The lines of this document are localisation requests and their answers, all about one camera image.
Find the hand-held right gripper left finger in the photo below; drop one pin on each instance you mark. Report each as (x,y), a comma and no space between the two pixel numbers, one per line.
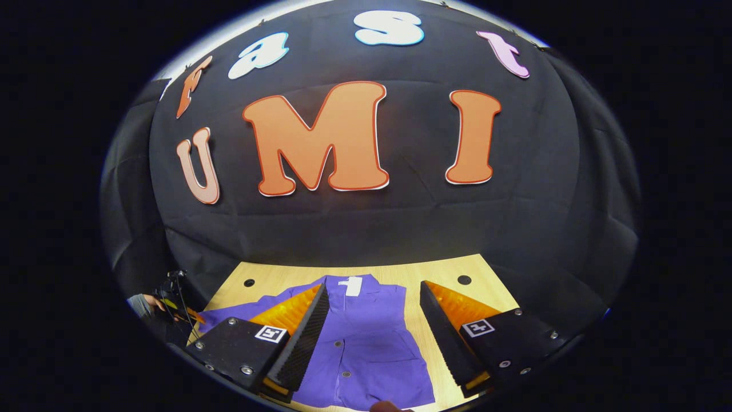
(306,343)

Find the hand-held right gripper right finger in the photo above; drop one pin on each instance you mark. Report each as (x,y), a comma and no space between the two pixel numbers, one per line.
(443,337)

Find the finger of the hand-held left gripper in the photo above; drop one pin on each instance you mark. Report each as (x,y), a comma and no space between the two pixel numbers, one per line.
(183,312)

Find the purple shirt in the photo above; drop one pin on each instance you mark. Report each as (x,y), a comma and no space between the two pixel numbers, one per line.
(366,343)

